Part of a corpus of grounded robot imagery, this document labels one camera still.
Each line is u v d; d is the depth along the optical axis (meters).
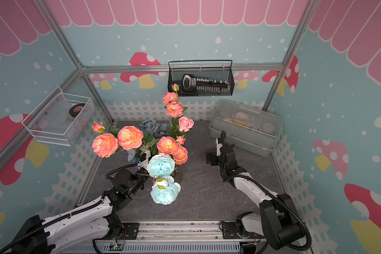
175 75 0.90
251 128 0.92
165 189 0.40
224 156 0.65
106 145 0.45
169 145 0.55
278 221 0.42
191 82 0.89
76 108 0.79
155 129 0.66
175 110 0.64
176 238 0.73
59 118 0.78
